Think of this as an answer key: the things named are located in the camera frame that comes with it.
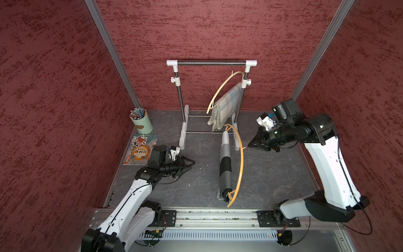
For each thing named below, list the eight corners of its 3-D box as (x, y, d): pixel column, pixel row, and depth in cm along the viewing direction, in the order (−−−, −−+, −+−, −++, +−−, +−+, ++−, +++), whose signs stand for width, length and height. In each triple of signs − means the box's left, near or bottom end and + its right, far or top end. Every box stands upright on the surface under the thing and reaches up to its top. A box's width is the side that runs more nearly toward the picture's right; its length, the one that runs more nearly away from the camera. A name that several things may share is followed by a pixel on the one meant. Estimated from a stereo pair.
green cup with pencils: (136, 134, 109) (127, 119, 96) (140, 122, 116) (132, 106, 103) (151, 134, 109) (144, 119, 96) (154, 122, 116) (148, 106, 103)
